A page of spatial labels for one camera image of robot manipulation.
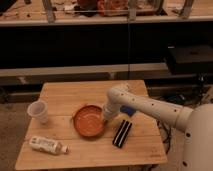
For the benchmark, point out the white plastic cup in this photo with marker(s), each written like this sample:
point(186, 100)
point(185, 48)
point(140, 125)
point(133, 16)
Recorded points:
point(38, 110)

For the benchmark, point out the white plastic bottle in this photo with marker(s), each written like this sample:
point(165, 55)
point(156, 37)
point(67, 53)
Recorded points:
point(47, 145)

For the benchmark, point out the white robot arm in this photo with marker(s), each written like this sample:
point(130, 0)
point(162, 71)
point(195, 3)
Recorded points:
point(196, 124)

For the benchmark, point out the black white striped eraser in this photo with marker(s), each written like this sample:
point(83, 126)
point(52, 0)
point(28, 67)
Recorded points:
point(122, 133)

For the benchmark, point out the black box on shelf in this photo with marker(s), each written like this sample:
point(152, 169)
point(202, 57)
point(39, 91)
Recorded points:
point(190, 59)

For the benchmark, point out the red orange clutter on bench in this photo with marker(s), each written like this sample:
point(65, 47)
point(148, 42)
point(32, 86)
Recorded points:
point(115, 7)

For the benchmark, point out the blue sponge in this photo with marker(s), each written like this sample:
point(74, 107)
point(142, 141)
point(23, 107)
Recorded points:
point(127, 110)

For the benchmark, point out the wooden table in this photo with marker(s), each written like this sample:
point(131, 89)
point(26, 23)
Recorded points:
point(142, 146)

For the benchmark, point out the long workbench shelf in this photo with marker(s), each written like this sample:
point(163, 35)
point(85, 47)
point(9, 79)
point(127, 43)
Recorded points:
point(61, 12)

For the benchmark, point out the orange ceramic bowl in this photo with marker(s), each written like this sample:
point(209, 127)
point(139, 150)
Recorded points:
point(88, 121)

